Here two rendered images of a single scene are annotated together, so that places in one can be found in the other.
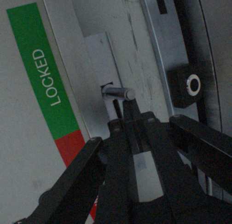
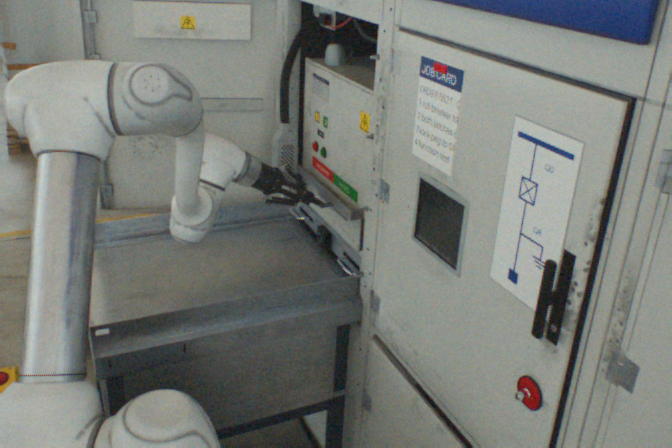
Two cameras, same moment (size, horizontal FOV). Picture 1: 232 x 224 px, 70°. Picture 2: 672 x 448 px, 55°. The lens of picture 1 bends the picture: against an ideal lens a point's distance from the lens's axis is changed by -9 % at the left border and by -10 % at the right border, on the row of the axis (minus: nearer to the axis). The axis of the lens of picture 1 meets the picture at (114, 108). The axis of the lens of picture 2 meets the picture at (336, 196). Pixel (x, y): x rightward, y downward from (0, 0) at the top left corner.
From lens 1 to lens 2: 1.75 m
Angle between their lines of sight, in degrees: 43
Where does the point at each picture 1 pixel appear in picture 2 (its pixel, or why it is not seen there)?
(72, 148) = (330, 175)
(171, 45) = (336, 244)
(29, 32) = (352, 193)
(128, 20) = (348, 233)
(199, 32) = (331, 262)
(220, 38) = (318, 261)
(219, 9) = (320, 268)
